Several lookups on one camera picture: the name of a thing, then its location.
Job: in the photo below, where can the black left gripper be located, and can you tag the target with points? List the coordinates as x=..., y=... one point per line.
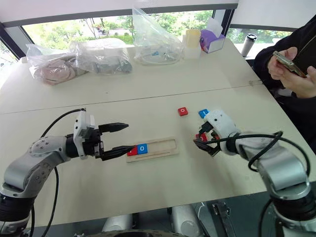
x=92, y=145

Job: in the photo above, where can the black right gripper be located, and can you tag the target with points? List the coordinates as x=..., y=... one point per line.
x=214, y=145

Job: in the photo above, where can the smartphone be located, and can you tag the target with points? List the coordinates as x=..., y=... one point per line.
x=288, y=63

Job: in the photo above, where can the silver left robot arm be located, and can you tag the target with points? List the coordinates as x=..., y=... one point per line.
x=44, y=148

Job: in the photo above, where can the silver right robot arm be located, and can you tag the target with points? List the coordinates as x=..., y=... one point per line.
x=284, y=168

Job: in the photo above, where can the blue letter O block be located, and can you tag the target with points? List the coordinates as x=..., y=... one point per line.
x=142, y=148

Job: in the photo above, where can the red letter O block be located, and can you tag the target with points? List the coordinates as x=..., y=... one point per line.
x=183, y=110

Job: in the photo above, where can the long wooden letter tray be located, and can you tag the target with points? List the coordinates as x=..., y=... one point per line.
x=160, y=150

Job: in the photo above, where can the silver rounded robot body part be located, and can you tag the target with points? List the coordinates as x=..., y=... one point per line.
x=116, y=223
x=185, y=219

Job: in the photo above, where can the person's right hand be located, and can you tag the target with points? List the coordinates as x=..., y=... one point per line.
x=277, y=67

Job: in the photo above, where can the person's left hand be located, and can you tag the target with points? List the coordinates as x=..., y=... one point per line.
x=300, y=85

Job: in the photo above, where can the small clear plastic piece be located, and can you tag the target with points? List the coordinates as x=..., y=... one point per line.
x=255, y=82

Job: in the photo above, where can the plastic bag with grey contents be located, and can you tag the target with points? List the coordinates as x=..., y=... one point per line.
x=108, y=61

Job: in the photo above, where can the plastic bag with pink contents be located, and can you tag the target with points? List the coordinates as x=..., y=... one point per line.
x=53, y=70

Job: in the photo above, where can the purple tissue box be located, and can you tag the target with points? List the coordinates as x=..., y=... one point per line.
x=211, y=39

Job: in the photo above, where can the white bottle with black lid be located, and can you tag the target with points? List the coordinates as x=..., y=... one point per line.
x=248, y=45

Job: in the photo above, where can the person's black clothed body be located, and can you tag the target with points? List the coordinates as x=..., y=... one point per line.
x=303, y=116

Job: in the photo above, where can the tall clear plastic bag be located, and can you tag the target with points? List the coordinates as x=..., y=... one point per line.
x=153, y=42

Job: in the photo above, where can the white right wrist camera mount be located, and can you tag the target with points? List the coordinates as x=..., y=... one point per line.
x=222, y=123

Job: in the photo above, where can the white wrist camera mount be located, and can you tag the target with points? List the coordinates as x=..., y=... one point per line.
x=80, y=128
x=222, y=123

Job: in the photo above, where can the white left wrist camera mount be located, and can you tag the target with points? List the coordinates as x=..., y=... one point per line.
x=80, y=128

